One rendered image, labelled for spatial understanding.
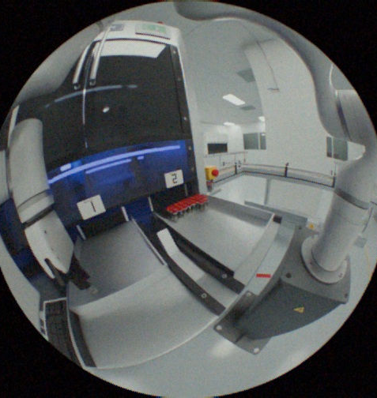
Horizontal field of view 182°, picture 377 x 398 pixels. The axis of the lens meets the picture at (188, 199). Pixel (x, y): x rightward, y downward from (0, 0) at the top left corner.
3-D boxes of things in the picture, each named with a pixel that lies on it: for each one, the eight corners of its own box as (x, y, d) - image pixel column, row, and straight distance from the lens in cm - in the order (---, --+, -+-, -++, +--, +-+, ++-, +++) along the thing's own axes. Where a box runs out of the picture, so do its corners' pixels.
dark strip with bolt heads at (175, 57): (189, 178, 56) (169, 45, 87) (195, 176, 58) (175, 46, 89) (190, 178, 55) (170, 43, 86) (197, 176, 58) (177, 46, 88)
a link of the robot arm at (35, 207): (31, 200, 33) (35, 214, 33) (10, 213, 27) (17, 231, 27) (57, 186, 29) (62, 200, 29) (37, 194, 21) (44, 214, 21)
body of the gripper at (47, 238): (35, 209, 33) (58, 252, 35) (13, 227, 26) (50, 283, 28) (59, 197, 30) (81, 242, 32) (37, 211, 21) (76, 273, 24)
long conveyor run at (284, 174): (220, 173, 142) (220, 159, 140) (227, 170, 155) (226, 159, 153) (379, 212, 159) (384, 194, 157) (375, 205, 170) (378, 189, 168)
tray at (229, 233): (158, 221, 47) (156, 214, 46) (204, 200, 59) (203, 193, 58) (232, 280, 27) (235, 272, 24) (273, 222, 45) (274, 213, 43)
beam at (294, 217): (243, 209, 145) (244, 200, 140) (246, 206, 151) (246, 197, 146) (362, 249, 173) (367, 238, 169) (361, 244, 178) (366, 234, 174)
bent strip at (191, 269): (162, 248, 35) (156, 232, 31) (171, 243, 36) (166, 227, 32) (195, 281, 27) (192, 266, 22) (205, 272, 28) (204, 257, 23)
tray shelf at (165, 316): (75, 249, 62) (73, 245, 62) (196, 196, 71) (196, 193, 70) (89, 368, 37) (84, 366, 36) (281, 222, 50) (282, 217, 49)
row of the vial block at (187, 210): (172, 221, 44) (170, 211, 42) (205, 204, 54) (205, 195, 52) (175, 223, 43) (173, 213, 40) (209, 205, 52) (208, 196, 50)
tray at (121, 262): (81, 242, 60) (77, 235, 58) (133, 219, 55) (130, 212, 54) (79, 315, 36) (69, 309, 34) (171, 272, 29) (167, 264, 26)
